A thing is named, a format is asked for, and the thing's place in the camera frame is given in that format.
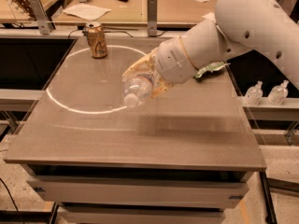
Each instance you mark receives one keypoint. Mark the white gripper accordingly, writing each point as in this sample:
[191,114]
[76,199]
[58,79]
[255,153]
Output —
[172,62]

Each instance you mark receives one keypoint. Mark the clear plastic water bottle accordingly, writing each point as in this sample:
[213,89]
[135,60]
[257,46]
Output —
[137,89]

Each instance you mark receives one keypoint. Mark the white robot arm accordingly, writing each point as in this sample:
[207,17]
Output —
[239,26]

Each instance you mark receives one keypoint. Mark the left sanitizer pump bottle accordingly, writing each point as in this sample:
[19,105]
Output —
[254,94]

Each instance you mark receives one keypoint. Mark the sanitizer pump bottle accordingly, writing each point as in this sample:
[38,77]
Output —
[278,94]
[254,94]

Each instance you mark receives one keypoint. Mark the right sanitizer pump bottle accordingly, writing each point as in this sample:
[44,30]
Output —
[278,94]

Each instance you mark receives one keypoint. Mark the green snack bag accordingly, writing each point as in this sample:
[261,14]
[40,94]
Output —
[212,67]

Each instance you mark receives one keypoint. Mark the gold soda can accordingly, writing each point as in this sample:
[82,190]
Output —
[95,35]

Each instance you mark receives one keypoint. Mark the white paper slip right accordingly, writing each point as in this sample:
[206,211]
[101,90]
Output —
[210,16]

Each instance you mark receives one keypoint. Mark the white paper sheet left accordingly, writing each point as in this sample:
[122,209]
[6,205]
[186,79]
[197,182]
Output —
[86,12]

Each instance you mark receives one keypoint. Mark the white drawer cabinet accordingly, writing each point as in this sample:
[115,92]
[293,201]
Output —
[109,200]

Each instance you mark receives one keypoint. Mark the middle metal bracket post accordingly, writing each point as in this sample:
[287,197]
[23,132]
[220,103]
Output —
[152,14]

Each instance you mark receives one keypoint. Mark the metal bracket post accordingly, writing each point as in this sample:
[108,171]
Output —
[43,23]
[152,14]

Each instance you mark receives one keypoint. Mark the left metal bracket post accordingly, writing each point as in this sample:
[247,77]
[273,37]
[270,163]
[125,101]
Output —
[43,23]

